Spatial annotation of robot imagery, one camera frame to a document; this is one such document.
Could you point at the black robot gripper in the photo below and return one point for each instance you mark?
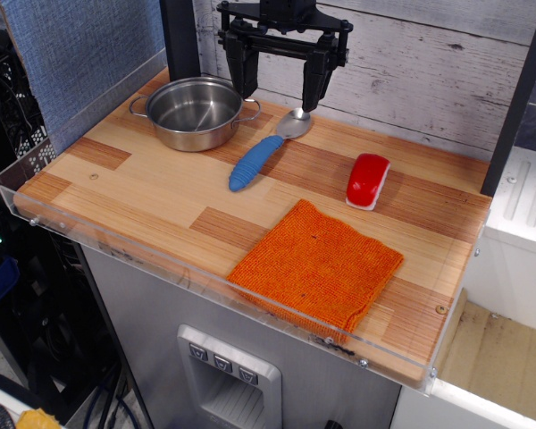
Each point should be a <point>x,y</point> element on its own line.
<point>250,28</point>

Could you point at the blue handled metal spoon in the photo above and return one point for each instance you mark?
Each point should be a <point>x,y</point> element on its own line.
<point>294,124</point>

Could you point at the stainless steel pot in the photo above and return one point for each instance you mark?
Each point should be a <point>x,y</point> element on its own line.
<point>194,114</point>

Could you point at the red and white toy sushi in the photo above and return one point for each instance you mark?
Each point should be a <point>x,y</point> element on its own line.
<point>366,181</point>

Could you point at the blue fabric panel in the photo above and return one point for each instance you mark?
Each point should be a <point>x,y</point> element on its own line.
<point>83,59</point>

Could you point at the orange knitted cloth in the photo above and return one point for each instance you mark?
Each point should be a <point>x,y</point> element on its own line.
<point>316,272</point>

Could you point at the silver toy fridge cabinet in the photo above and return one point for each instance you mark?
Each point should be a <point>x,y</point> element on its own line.
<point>318,389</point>

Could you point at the grey water dispenser panel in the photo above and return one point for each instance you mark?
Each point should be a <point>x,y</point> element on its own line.
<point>230,387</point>

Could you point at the clear acrylic table guard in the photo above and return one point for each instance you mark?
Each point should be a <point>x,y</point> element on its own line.
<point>174,217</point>

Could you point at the white toy sink counter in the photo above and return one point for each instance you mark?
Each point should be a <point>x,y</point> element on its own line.
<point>487,361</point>

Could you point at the black vertical post left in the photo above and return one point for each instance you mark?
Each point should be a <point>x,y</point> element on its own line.
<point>180,38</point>

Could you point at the black vertical post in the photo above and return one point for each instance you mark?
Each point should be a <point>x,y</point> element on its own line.
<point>180,38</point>
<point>513,120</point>

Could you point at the black vertical post right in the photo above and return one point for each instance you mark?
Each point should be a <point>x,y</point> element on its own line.
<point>513,120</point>

